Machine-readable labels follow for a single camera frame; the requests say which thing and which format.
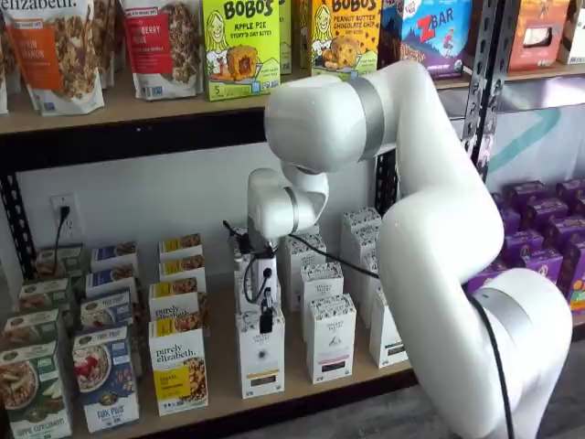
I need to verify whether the orange and green box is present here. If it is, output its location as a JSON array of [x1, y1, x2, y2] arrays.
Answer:
[[568, 277, 585, 315]]

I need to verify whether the orange snack box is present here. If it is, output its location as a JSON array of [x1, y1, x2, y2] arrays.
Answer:
[[506, 0, 572, 73]]

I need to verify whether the white snack box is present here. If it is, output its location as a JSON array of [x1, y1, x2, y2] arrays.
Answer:
[[559, 0, 585, 65]]

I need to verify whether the green Bobo's apple pie box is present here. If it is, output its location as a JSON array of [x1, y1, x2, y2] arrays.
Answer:
[[278, 0, 293, 77], [203, 0, 282, 102]]

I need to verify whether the purely elizabeth yellow white box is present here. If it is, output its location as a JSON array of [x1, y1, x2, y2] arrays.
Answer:
[[148, 315, 209, 417], [158, 254, 207, 284], [148, 276, 205, 324], [158, 232, 204, 260]]

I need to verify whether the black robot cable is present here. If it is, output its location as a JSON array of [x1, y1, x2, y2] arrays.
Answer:
[[222, 221, 516, 439]]

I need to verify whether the green apple cinnamon oatmeal box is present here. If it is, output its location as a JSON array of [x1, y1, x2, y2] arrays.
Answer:
[[0, 340, 75, 439], [35, 243, 85, 281], [2, 308, 65, 351], [17, 277, 74, 315]]

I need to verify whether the wooden shelf board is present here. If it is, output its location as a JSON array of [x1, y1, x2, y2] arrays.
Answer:
[[0, 63, 474, 136], [0, 246, 415, 435], [502, 59, 585, 84]]

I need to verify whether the red label granola bag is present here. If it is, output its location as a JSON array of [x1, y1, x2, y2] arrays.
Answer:
[[121, 0, 203, 101]]

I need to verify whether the white wall outlet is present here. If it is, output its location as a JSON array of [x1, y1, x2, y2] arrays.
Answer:
[[50, 194, 82, 241]]

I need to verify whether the purple Annie's box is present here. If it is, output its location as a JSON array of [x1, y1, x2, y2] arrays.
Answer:
[[465, 268, 509, 294], [491, 194, 522, 234], [502, 228, 545, 260], [559, 235, 585, 298], [502, 180, 548, 207], [520, 198, 570, 230], [518, 249, 566, 294], [541, 214, 585, 251], [555, 177, 585, 202]]

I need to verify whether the white box pink strip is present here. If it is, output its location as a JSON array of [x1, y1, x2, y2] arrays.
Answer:
[[300, 262, 345, 316], [278, 233, 328, 301], [305, 294, 357, 384]]

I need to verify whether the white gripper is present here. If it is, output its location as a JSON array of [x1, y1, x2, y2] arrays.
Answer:
[[248, 253, 279, 335]]

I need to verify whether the orange label granola bag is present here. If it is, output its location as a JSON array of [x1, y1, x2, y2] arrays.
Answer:
[[90, 0, 125, 91], [4, 0, 106, 116]]

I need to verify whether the blue Z Bar box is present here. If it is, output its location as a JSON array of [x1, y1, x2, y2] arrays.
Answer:
[[378, 0, 475, 70]]

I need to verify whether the black power cord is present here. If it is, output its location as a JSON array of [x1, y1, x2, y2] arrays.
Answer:
[[54, 206, 70, 275]]

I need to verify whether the yellow Bobo's peanut butter box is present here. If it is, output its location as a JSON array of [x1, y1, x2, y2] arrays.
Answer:
[[310, 0, 383, 78]]

